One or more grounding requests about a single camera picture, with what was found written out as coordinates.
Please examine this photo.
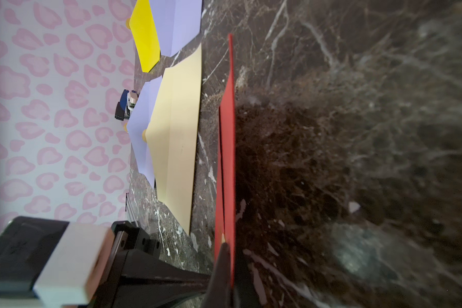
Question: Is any beige envelope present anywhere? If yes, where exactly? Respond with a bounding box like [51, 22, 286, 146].
[145, 47, 202, 234]

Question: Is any purple envelope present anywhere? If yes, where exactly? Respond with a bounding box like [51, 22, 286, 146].
[150, 0, 203, 57]
[127, 76, 162, 188]

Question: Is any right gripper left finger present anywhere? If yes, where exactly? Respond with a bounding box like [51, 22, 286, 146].
[201, 243, 231, 308]

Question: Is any blue stapler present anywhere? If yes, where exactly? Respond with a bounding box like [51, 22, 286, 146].
[114, 89, 139, 121]

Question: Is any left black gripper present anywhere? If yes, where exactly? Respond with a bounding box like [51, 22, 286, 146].
[90, 221, 210, 308]

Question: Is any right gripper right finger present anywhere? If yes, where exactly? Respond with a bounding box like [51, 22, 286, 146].
[233, 250, 260, 308]

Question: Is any red envelope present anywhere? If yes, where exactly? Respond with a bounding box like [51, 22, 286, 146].
[214, 34, 236, 286]

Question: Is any yellow envelope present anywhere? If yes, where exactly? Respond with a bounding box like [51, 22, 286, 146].
[128, 0, 160, 73]

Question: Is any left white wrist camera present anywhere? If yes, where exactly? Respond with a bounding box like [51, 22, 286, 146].
[0, 216, 115, 307]

